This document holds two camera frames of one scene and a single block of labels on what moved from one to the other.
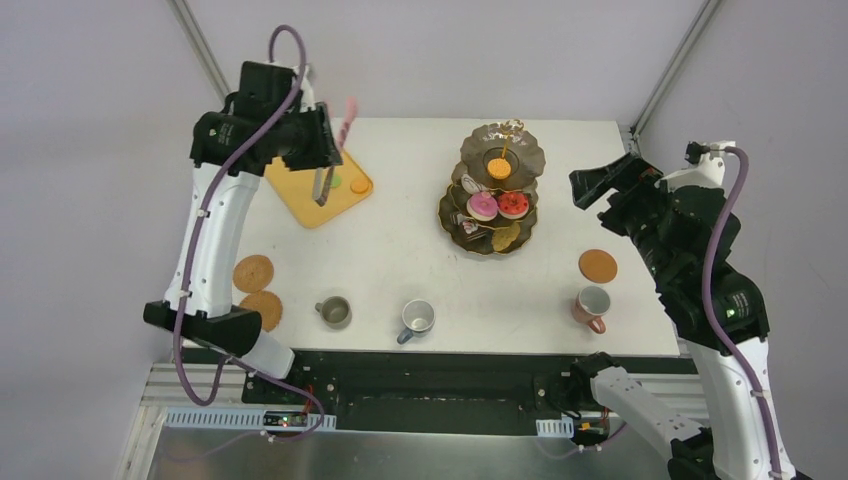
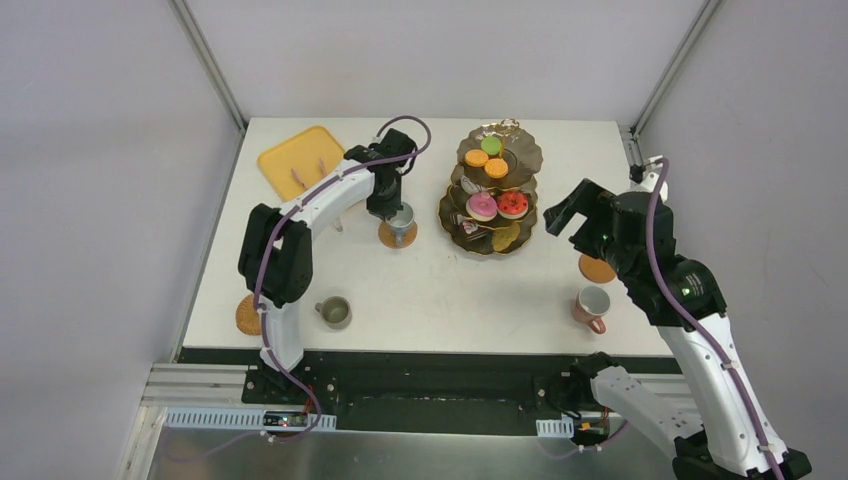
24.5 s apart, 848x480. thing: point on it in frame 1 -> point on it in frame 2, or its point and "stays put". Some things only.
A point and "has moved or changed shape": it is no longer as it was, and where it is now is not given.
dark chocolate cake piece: [470, 226] stays put
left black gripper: [321, 142] -> [387, 201]
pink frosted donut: [482, 206] stays put
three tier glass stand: [490, 203] stays put
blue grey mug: [418, 317] -> [401, 224]
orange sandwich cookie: [499, 168] stays put
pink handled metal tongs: [346, 121] -> [335, 221]
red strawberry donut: [513, 205] stays put
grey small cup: [335, 311] stays put
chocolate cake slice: [456, 218] stays put
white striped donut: [472, 186] stays put
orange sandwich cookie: [361, 187] has moved or changed shape
